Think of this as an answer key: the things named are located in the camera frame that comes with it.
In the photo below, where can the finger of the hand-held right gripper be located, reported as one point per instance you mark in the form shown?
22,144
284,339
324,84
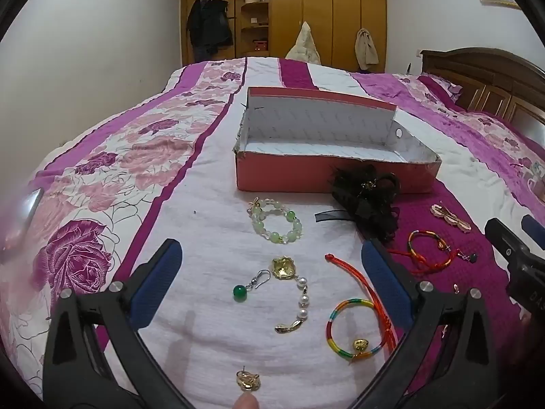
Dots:
506,245
534,232

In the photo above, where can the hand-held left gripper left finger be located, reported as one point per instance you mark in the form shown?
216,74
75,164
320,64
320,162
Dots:
157,283

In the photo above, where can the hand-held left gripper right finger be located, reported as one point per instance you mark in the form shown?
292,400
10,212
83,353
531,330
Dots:
383,283

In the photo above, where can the pink hair clip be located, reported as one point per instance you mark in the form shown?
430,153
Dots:
449,218

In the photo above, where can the gold stud earring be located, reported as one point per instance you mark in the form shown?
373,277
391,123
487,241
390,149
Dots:
248,381

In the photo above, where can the red cardboard box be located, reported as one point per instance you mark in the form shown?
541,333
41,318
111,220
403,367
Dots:
276,174

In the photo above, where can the person's left hand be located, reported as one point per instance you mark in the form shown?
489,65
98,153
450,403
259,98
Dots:
246,402

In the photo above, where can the rainbow bangle with gold charm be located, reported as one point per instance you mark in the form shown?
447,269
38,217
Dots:
360,345

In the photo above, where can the small metal earring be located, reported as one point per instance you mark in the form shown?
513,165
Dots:
455,288

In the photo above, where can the black lace hair accessory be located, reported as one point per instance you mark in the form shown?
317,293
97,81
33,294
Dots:
366,204

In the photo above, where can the green bead earring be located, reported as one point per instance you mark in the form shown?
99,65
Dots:
239,292

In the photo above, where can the grey flat object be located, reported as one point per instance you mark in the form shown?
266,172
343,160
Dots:
33,205

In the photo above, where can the dark wooden headboard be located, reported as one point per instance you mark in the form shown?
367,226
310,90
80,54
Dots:
489,76

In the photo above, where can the pink floral pillow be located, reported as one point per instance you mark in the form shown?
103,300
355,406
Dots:
440,87

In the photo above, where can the beige hanging garment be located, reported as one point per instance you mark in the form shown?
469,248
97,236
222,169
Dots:
366,49

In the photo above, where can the beige hanging coat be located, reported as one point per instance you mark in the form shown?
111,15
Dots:
304,47

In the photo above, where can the small red box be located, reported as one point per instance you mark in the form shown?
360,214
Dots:
260,45

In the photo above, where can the dark hanging jacket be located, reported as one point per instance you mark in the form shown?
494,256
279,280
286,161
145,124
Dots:
208,25

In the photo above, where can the wooden wardrobe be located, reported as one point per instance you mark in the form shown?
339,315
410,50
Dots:
332,17

